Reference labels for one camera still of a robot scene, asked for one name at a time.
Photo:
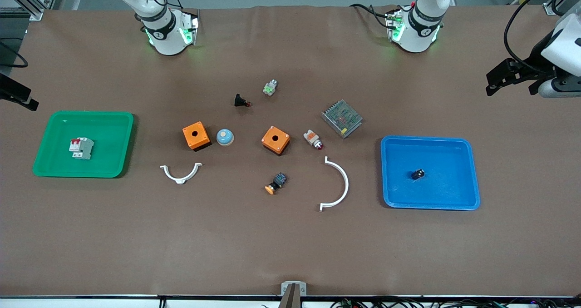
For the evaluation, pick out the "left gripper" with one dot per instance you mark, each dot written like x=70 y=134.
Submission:
x=538 y=55

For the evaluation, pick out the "white grey circuit breaker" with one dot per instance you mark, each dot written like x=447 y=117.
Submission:
x=84 y=149

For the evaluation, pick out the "small black capacitor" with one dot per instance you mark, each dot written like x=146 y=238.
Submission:
x=417 y=174

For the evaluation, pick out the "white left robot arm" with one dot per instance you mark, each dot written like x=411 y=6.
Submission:
x=417 y=31

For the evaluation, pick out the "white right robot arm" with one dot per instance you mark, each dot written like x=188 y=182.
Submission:
x=163 y=35

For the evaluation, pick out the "green plastic tray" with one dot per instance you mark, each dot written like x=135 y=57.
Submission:
x=104 y=149

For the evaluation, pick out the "blue plastic tray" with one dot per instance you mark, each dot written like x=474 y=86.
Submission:
x=445 y=181

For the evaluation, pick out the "metal mesh power supply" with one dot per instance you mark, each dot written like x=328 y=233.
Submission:
x=342 y=117

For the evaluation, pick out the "light blue dome button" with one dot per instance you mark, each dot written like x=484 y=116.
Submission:
x=224 y=136

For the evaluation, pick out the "red white pushbutton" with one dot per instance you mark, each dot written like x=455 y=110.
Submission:
x=312 y=137

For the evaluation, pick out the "orange black pushbutton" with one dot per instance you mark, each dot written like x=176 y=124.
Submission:
x=279 y=179

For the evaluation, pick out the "green terminal connector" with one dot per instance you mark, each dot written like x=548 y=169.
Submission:
x=346 y=304

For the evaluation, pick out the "small white curved bracket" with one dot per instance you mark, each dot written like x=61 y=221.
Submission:
x=180 y=180

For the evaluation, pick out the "orange button enclosure box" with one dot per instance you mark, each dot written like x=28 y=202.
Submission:
x=202 y=137
x=281 y=140

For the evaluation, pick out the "large white curved bracket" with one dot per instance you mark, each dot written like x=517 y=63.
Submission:
x=347 y=184

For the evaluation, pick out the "black small switch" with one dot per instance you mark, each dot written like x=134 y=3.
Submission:
x=238 y=100

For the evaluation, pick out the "green white switch component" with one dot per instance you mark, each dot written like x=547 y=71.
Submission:
x=270 y=88

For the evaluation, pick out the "grey metal mount bracket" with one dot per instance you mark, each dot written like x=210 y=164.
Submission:
x=283 y=289

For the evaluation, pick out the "dark camera pole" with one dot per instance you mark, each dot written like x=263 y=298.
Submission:
x=290 y=301

